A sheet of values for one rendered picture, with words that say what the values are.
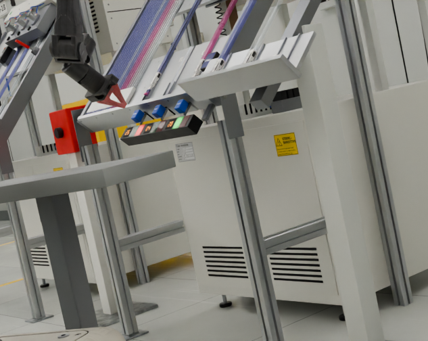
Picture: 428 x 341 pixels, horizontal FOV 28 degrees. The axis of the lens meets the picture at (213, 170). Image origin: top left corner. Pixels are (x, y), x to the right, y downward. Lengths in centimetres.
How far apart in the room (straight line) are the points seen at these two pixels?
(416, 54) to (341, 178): 224
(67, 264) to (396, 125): 110
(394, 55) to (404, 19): 19
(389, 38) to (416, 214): 177
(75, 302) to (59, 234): 17
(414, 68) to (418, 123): 154
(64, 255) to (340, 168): 68
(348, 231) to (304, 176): 42
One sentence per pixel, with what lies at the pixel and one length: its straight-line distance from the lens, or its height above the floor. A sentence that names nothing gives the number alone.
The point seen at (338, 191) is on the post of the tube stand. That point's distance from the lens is 198.
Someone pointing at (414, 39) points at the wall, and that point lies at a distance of 418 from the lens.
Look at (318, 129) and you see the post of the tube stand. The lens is 198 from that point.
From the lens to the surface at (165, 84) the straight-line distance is 238.
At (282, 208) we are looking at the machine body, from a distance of 249.
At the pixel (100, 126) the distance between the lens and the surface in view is 267.
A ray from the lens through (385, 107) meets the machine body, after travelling 257.
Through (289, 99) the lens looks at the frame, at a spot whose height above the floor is 65.
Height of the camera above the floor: 68
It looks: 4 degrees down
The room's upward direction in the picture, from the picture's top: 12 degrees counter-clockwise
